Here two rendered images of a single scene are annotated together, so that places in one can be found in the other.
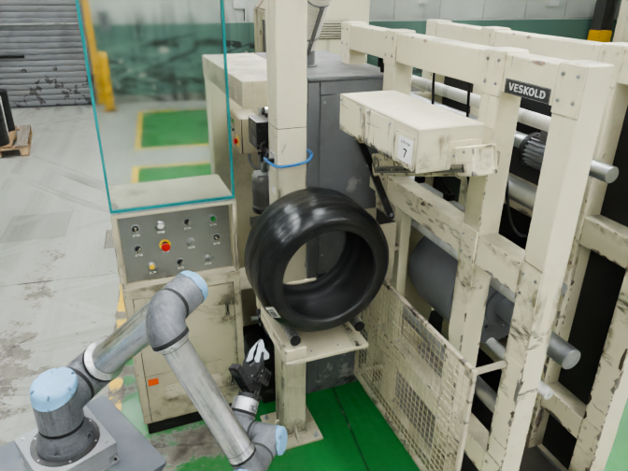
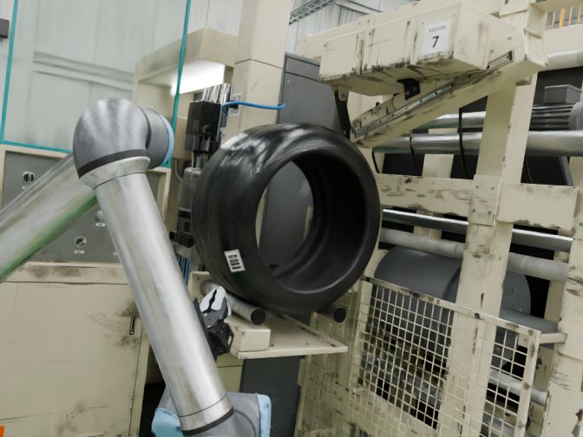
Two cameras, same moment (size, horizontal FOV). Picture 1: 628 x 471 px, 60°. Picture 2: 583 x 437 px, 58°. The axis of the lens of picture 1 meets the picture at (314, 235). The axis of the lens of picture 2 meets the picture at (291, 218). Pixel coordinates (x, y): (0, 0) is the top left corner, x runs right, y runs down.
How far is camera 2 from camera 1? 108 cm
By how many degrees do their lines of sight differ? 25
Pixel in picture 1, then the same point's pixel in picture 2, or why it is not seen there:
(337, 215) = (333, 137)
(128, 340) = (15, 221)
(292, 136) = (265, 75)
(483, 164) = (533, 52)
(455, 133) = (494, 24)
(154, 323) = (96, 121)
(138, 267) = not seen: hidden behind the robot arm
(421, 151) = (461, 30)
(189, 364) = (144, 208)
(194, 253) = (102, 235)
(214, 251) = not seen: hidden behind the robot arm
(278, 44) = not seen: outside the picture
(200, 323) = (90, 341)
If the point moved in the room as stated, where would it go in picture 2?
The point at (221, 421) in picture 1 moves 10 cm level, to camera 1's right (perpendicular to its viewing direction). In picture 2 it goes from (186, 329) to (248, 334)
